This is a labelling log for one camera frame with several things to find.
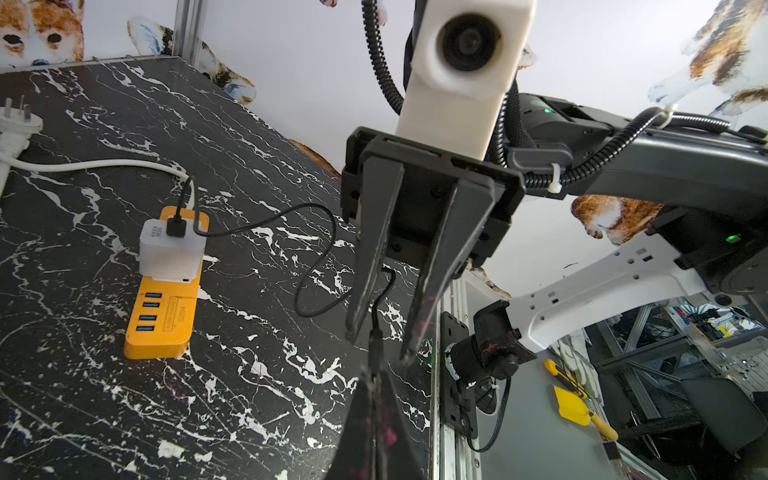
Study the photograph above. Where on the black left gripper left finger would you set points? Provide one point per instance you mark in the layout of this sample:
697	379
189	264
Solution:
355	454

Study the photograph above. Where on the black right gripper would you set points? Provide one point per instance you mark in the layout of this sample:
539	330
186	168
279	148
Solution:
422	206

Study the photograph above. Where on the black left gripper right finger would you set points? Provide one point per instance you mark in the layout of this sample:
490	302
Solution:
394	456

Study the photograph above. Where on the orange power strip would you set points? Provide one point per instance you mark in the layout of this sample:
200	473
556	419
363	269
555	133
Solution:
162	319

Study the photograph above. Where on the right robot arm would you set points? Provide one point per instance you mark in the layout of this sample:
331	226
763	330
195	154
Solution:
685	210

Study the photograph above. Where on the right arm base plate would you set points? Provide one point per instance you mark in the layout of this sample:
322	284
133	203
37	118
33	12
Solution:
459	370

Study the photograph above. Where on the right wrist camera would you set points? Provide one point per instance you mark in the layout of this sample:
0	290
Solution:
465	57

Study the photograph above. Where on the yellow handled tool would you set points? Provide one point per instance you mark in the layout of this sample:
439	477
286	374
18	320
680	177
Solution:
571	399

